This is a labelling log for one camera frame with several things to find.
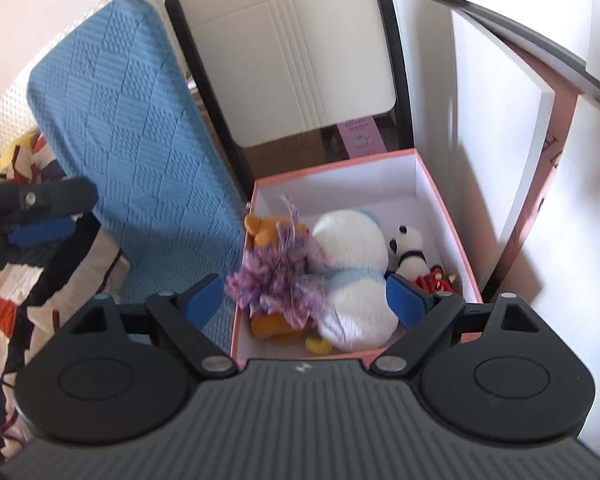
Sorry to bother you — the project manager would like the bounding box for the black curved rail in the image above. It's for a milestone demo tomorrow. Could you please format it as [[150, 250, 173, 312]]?
[[390, 0, 600, 121]]

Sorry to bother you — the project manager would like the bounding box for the small panda plush toy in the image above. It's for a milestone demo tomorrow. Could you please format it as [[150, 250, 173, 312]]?
[[387, 224, 431, 281]]

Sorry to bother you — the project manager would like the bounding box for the large white plush toy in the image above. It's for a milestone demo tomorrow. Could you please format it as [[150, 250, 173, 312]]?
[[305, 208, 401, 356]]

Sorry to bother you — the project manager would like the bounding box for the white chair with black frame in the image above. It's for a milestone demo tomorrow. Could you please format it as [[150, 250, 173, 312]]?
[[164, 0, 413, 198]]

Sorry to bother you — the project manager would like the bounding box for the striped blanket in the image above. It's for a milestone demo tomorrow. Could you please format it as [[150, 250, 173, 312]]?
[[0, 130, 131, 463]]

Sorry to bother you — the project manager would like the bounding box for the orange plush toy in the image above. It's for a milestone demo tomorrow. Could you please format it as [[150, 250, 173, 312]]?
[[244, 215, 321, 341]]

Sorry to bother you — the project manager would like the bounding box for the pink storage box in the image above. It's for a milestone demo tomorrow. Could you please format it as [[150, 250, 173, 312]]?
[[229, 147, 483, 368]]

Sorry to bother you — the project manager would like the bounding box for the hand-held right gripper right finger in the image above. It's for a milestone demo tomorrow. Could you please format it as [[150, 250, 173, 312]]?
[[370, 274, 543, 378]]

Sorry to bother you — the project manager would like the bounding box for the purple ribbon bow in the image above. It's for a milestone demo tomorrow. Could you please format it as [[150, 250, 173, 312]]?
[[225, 194, 333, 328]]

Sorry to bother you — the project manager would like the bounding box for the lilac printed packet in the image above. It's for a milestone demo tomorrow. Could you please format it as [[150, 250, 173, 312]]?
[[336, 115, 386, 158]]

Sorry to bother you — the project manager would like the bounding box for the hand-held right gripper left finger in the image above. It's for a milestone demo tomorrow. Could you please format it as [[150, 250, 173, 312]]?
[[55, 274, 239, 380]]

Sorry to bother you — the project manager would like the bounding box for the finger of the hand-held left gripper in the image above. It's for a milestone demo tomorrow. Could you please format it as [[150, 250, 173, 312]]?
[[20, 177, 99, 222], [7, 216, 74, 249]]

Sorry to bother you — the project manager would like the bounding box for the blue textured sofa cover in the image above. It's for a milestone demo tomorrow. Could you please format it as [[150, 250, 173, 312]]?
[[26, 0, 246, 346]]

